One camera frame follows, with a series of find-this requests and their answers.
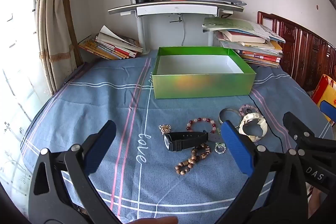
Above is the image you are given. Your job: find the red bead bracelet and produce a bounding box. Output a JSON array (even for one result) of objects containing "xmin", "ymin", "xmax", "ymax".
[{"xmin": 186, "ymin": 117, "xmax": 218, "ymax": 134}]

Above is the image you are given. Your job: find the small silver green ring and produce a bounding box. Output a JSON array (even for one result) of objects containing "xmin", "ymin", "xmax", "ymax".
[{"xmin": 214, "ymin": 142, "xmax": 227, "ymax": 154}]

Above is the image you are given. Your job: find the silver bangle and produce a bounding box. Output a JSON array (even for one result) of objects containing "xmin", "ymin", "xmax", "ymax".
[{"xmin": 219, "ymin": 108, "xmax": 243, "ymax": 127}]

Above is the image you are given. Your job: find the white desk shelf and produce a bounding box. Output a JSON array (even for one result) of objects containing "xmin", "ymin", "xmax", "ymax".
[{"xmin": 108, "ymin": 0, "xmax": 244, "ymax": 52}]

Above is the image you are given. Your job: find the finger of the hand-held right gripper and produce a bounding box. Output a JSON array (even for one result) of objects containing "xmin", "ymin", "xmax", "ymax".
[
  {"xmin": 283, "ymin": 112, "xmax": 315, "ymax": 147},
  {"xmin": 320, "ymin": 101, "xmax": 336, "ymax": 123}
]

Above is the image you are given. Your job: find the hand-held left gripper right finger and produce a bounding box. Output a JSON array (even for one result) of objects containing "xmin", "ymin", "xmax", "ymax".
[{"xmin": 214, "ymin": 120, "xmax": 309, "ymax": 224}]

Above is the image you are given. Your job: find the person's right hand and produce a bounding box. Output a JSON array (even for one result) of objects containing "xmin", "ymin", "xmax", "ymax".
[{"xmin": 307, "ymin": 186, "xmax": 327, "ymax": 215}]

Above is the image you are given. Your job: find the red wooden headboard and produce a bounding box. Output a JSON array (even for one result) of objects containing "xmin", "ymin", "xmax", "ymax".
[{"xmin": 257, "ymin": 11, "xmax": 336, "ymax": 90}]

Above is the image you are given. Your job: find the person's left hand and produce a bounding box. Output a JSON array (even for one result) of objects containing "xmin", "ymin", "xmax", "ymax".
[{"xmin": 136, "ymin": 216, "xmax": 180, "ymax": 224}]

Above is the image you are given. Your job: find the pink crystal bead bracelet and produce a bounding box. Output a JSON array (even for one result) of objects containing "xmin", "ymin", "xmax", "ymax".
[{"xmin": 238, "ymin": 105, "xmax": 260, "ymax": 117}]

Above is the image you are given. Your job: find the beige curtain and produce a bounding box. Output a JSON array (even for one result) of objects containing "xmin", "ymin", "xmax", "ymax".
[{"xmin": 35, "ymin": 0, "xmax": 79, "ymax": 94}]

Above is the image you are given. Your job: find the black wristwatch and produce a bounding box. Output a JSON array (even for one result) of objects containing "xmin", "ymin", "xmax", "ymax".
[{"xmin": 163, "ymin": 130, "xmax": 223, "ymax": 152}]

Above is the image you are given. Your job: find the green cardboard box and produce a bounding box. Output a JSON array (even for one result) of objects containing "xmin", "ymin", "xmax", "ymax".
[{"xmin": 152, "ymin": 46, "xmax": 256, "ymax": 100}]

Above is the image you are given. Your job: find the yellow bag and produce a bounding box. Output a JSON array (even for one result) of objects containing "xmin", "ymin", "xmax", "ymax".
[{"xmin": 312, "ymin": 74, "xmax": 336, "ymax": 125}]

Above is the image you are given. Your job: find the brown wooden bead bracelet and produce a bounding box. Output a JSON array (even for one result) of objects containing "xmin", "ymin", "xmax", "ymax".
[{"xmin": 175, "ymin": 143, "xmax": 211, "ymax": 174}]

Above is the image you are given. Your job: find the stack of books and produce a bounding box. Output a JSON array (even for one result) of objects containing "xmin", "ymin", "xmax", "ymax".
[
  {"xmin": 202, "ymin": 17, "xmax": 286, "ymax": 69},
  {"xmin": 78, "ymin": 25, "xmax": 144, "ymax": 60}
]

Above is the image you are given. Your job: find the blue striped blanket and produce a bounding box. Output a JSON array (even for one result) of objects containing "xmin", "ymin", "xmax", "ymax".
[{"xmin": 21, "ymin": 49, "xmax": 334, "ymax": 222}]

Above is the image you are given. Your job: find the black cable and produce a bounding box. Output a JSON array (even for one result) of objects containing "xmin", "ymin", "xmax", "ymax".
[{"xmin": 251, "ymin": 97, "xmax": 285, "ymax": 155}]

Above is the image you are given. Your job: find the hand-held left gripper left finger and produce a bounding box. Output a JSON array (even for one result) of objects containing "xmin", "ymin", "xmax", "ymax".
[{"xmin": 28, "ymin": 120, "xmax": 124, "ymax": 224}]

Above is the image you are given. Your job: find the white wristwatch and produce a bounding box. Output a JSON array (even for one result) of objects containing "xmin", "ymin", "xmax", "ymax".
[{"xmin": 238, "ymin": 112, "xmax": 268, "ymax": 142}]

